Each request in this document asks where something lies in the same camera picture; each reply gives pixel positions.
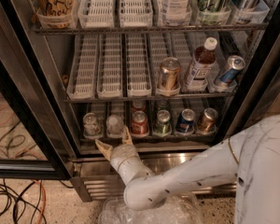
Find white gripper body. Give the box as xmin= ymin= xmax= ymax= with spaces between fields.
xmin=110 ymin=145 xmax=154 ymax=185

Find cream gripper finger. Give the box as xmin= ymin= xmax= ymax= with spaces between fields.
xmin=122 ymin=126 xmax=133 ymax=145
xmin=95 ymin=139 xmax=113 ymax=161

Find clear water bottle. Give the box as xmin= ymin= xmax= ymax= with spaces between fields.
xmin=106 ymin=115 xmax=124 ymax=135

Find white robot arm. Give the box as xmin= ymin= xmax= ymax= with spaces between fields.
xmin=95 ymin=114 xmax=280 ymax=224

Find silver can bottom shelf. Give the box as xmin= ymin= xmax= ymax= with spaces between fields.
xmin=83 ymin=113 xmax=102 ymax=136

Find white tray shelf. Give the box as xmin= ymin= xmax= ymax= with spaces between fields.
xmin=119 ymin=0 xmax=153 ymax=28
xmin=77 ymin=0 xmax=116 ymax=28
xmin=97 ymin=35 xmax=122 ymax=98
xmin=125 ymin=34 xmax=152 ymax=97
xmin=66 ymin=35 xmax=99 ymax=101

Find glass fridge door left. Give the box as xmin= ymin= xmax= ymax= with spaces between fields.
xmin=0 ymin=0 xmax=79 ymax=179

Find glass fridge door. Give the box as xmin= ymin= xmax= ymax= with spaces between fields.
xmin=220 ymin=19 xmax=280 ymax=139
xmin=0 ymin=0 xmax=79 ymax=179

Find copper can bottom shelf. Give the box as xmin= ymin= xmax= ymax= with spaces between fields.
xmin=197 ymin=107 xmax=218 ymax=133

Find gold can middle shelf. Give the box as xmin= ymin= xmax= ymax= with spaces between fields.
xmin=157 ymin=57 xmax=181 ymax=91

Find stainless fridge cabinet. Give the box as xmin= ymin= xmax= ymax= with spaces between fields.
xmin=3 ymin=0 xmax=280 ymax=203

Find brown tea bottle white cap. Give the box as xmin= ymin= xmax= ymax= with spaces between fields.
xmin=184 ymin=37 xmax=217 ymax=90

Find glass fridge door right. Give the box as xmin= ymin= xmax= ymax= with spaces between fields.
xmin=220 ymin=19 xmax=280 ymax=139

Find white tray top shelf left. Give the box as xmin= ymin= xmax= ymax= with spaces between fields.
xmin=77 ymin=0 xmax=116 ymax=28

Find white labelled bottle top shelf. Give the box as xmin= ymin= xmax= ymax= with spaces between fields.
xmin=162 ymin=0 xmax=191 ymax=26

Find white tray top shelf right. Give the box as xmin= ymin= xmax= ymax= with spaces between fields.
xmin=119 ymin=0 xmax=153 ymax=28

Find green can top shelf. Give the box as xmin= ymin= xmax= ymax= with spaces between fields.
xmin=193 ymin=0 xmax=231 ymax=25

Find blue can top shelf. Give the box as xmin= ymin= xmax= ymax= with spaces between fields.
xmin=232 ymin=0 xmax=260 ymax=24

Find red soda can front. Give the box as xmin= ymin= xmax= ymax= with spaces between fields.
xmin=132 ymin=111 xmax=147 ymax=135

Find red soda can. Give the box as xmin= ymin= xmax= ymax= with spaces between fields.
xmin=131 ymin=100 xmax=147 ymax=113
xmin=132 ymin=111 xmax=147 ymax=135

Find red soda can rear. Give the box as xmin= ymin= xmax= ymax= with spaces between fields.
xmin=131 ymin=100 xmax=147 ymax=113

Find green soda can front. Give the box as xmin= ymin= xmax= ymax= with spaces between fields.
xmin=153 ymin=110 xmax=171 ymax=136

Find green soda can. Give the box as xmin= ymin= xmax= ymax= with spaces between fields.
xmin=155 ymin=100 xmax=170 ymax=111
xmin=153 ymin=110 xmax=171 ymax=136

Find green soda can rear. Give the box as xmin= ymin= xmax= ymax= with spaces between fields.
xmin=155 ymin=100 xmax=170 ymax=111

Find blue soda can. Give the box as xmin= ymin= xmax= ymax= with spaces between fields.
xmin=175 ymin=108 xmax=195 ymax=133

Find clear plastic bag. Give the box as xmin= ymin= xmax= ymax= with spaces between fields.
xmin=98 ymin=192 xmax=203 ymax=224

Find blue silver slim can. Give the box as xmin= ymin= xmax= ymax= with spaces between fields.
xmin=215 ymin=55 xmax=245 ymax=87

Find orange LaCroix can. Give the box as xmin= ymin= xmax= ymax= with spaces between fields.
xmin=37 ymin=0 xmax=75 ymax=29

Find bottom wire shelf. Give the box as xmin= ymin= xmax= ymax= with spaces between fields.
xmin=80 ymin=134 xmax=216 ymax=144

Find wire shelf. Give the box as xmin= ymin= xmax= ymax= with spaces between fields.
xmin=80 ymin=134 xmax=216 ymax=144
xmin=64 ymin=92 xmax=235 ymax=104
xmin=33 ymin=23 xmax=268 ymax=35

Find orange cable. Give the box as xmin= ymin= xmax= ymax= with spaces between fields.
xmin=31 ymin=179 xmax=48 ymax=224

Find black cables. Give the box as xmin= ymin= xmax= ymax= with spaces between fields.
xmin=0 ymin=178 xmax=48 ymax=224

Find middle wire shelf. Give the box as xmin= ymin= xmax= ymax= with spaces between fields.
xmin=64 ymin=92 xmax=235 ymax=104

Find top wire shelf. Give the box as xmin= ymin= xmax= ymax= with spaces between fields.
xmin=33 ymin=23 xmax=268 ymax=35

